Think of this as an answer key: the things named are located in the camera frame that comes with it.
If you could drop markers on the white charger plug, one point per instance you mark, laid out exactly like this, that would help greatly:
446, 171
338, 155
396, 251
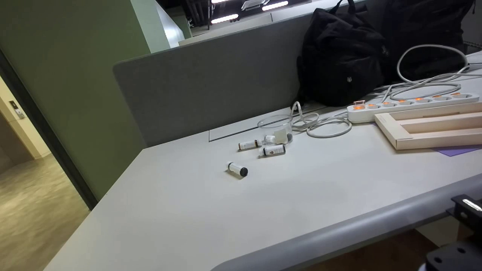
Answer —
277, 137

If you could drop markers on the white power strip orange switches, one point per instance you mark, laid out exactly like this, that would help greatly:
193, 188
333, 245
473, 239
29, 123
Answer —
362, 114

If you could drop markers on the fluorescent ceiling light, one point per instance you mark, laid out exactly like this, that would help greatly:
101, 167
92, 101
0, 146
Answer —
274, 6
225, 18

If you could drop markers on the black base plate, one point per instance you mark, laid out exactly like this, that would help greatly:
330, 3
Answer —
454, 257

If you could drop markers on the black metal bracket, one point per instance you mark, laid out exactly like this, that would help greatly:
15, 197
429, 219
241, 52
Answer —
469, 207

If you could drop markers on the black bag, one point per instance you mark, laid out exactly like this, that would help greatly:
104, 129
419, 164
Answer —
426, 24

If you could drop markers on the purple mat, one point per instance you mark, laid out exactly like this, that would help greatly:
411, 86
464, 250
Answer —
458, 150

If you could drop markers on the black backpack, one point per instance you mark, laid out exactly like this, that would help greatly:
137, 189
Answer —
341, 54

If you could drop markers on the white tube with black cap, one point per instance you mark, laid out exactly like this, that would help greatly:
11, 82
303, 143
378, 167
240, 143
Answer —
249, 144
235, 168
273, 149

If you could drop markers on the gray desk partition panel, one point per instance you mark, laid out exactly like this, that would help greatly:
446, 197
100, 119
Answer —
200, 84

